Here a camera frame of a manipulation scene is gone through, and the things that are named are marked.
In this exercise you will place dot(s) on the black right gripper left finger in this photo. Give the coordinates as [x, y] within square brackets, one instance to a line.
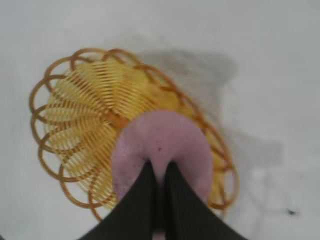
[130, 212]

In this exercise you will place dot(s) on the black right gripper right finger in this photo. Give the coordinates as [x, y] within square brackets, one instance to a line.
[187, 215]

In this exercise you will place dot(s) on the pink peach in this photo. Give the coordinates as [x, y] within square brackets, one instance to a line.
[162, 135]

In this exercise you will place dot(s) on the yellow woven plastic basket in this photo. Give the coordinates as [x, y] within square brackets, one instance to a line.
[82, 112]

